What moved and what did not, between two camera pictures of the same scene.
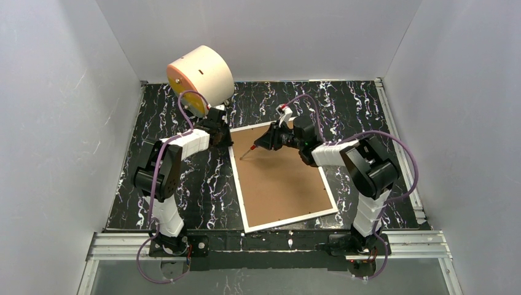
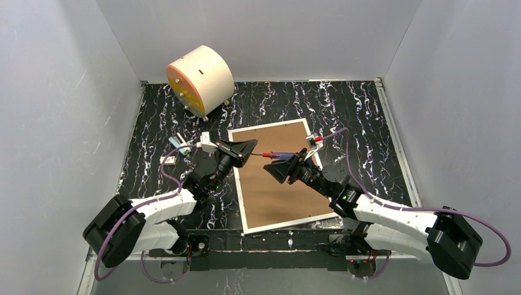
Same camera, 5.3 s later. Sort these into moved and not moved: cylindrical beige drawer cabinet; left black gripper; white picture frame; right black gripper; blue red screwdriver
Moved: right black gripper; left black gripper; blue red screwdriver
Not moved: white picture frame; cylindrical beige drawer cabinet
